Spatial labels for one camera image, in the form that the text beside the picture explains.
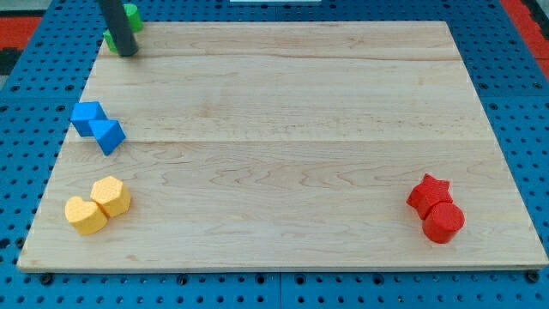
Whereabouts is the blue cube block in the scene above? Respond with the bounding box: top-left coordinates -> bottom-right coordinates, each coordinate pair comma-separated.
70,101 -> 107,137

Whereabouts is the red star block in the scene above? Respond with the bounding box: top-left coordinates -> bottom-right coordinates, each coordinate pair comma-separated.
407,173 -> 453,220

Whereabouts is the green circle block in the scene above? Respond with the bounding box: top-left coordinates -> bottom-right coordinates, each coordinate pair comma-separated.
123,3 -> 143,33

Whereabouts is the yellow heart block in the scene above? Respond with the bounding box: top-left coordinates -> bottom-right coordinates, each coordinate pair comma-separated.
64,196 -> 108,235

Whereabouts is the blue triangle block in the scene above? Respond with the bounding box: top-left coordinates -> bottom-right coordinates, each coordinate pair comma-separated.
89,119 -> 125,156

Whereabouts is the red cylinder block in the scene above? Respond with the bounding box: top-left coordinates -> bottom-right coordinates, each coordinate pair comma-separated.
422,203 -> 465,244

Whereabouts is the yellow hexagon block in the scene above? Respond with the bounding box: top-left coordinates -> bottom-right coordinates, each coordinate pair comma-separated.
90,176 -> 131,218

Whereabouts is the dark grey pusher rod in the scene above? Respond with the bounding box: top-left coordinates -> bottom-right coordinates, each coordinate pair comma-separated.
98,0 -> 138,57

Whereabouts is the green star block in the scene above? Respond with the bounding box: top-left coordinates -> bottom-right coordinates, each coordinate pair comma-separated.
103,30 -> 118,53

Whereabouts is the light wooden board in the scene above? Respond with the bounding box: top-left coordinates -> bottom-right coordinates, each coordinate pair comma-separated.
17,21 -> 548,274

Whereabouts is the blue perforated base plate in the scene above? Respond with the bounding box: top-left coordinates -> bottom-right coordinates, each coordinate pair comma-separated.
1,0 -> 548,308

